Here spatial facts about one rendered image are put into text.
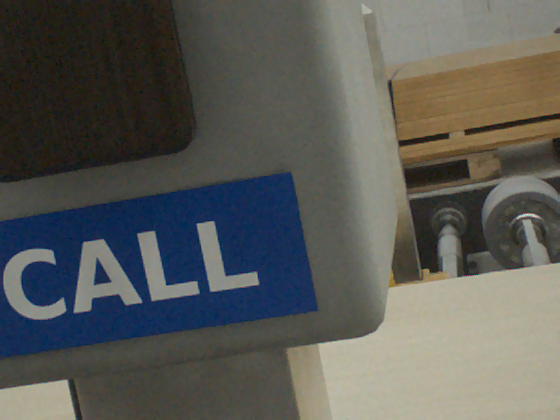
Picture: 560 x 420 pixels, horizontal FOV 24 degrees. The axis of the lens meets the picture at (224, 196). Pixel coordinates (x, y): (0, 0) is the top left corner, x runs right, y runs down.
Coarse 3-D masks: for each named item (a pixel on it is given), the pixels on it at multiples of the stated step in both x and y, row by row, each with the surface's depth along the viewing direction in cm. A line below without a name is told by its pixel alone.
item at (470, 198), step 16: (544, 176) 179; (432, 192) 183; (448, 192) 182; (464, 192) 181; (480, 192) 181; (416, 208) 183; (432, 208) 182; (464, 208) 182; (480, 208) 181; (416, 224) 183; (480, 224) 182; (432, 240) 183; (464, 240) 183; (480, 240) 182; (432, 256) 184; (464, 256) 183; (432, 272) 184; (464, 272) 184
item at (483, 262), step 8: (472, 256) 183; (480, 256) 182; (488, 256) 181; (472, 264) 182; (480, 264) 178; (488, 264) 177; (496, 264) 176; (472, 272) 183; (480, 272) 174; (488, 272) 173
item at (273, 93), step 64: (192, 0) 18; (256, 0) 17; (320, 0) 17; (192, 64) 18; (256, 64) 18; (320, 64) 17; (256, 128) 18; (320, 128) 18; (0, 192) 19; (64, 192) 18; (128, 192) 18; (320, 192) 18; (384, 192) 22; (320, 256) 18; (384, 256) 20; (256, 320) 18; (320, 320) 18; (0, 384) 19
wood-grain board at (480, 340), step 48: (432, 288) 113; (480, 288) 110; (528, 288) 107; (384, 336) 102; (432, 336) 100; (480, 336) 97; (528, 336) 95; (48, 384) 107; (336, 384) 93; (384, 384) 91; (432, 384) 89; (480, 384) 87; (528, 384) 86
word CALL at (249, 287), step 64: (192, 192) 18; (256, 192) 18; (0, 256) 19; (64, 256) 19; (128, 256) 18; (192, 256) 18; (256, 256) 18; (0, 320) 19; (64, 320) 19; (128, 320) 19; (192, 320) 18
